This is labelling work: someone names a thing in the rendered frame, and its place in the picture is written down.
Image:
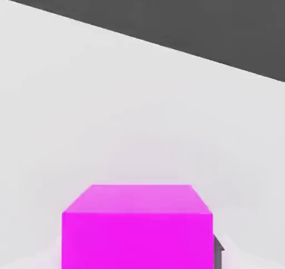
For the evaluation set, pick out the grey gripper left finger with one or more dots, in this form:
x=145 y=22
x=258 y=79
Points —
x=54 y=259

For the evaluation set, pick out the small magenta cube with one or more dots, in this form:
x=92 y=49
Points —
x=137 y=235

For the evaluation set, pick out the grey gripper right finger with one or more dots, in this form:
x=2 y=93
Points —
x=218 y=254

